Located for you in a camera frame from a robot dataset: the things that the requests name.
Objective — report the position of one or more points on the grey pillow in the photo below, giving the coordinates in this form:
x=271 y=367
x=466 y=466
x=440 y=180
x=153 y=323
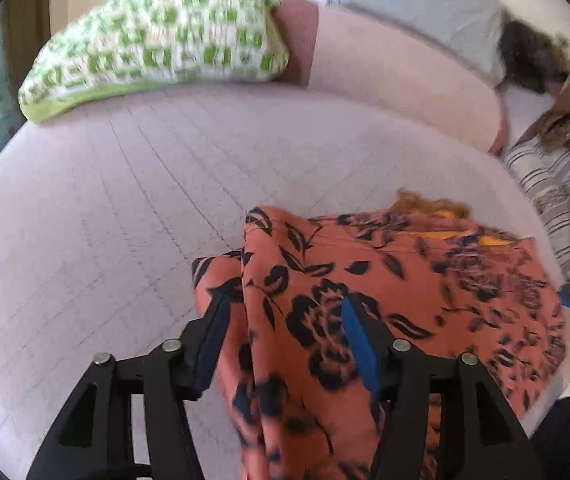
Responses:
x=425 y=5

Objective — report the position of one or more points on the dark furry cloth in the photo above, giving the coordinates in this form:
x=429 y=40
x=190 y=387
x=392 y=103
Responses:
x=530 y=60

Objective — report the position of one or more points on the small striped floral cushion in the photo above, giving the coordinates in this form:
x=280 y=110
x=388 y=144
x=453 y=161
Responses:
x=540 y=170

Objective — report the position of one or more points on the orange floral garment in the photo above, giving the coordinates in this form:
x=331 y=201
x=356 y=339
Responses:
x=415 y=300

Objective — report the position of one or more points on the green checked knitted pillow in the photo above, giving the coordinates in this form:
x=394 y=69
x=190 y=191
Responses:
x=155 y=45

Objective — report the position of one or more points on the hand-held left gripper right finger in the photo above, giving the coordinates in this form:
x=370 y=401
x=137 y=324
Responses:
x=360 y=347

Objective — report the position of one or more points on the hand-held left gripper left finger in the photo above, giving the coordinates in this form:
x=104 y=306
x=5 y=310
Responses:
x=210 y=342

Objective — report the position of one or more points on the pink bolster cushion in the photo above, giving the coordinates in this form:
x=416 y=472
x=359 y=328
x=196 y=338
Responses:
x=390 y=75

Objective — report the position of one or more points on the pink quilted bed cover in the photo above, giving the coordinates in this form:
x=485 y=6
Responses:
x=115 y=210

